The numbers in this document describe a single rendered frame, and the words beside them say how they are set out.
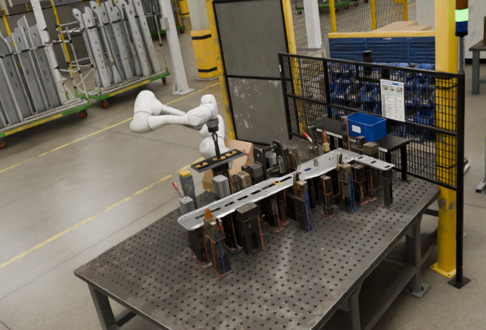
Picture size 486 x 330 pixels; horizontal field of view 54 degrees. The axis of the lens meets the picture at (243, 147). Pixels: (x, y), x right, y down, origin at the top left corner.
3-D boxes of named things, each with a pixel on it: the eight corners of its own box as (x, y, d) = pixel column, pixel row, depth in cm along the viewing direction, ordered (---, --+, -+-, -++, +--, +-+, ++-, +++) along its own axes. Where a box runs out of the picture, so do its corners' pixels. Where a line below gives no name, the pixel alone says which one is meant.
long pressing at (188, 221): (190, 234, 277) (190, 231, 277) (174, 220, 296) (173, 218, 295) (363, 155, 340) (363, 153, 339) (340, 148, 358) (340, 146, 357)
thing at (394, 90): (406, 123, 342) (404, 81, 331) (381, 117, 360) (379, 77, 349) (407, 122, 343) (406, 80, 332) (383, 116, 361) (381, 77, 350)
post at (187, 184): (195, 236, 330) (182, 178, 314) (190, 231, 336) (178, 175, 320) (205, 231, 333) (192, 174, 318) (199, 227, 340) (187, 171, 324)
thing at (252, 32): (315, 162, 582) (296, -10, 510) (309, 166, 573) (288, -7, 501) (235, 147, 671) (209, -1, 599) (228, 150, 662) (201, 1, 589)
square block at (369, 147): (373, 192, 347) (370, 147, 334) (365, 189, 354) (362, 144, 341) (381, 189, 351) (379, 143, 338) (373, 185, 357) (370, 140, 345)
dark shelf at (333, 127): (389, 153, 334) (388, 149, 333) (306, 127, 407) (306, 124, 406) (410, 143, 344) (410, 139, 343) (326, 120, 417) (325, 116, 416)
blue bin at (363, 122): (371, 142, 349) (370, 125, 344) (343, 133, 374) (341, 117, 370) (388, 135, 356) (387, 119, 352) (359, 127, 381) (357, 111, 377)
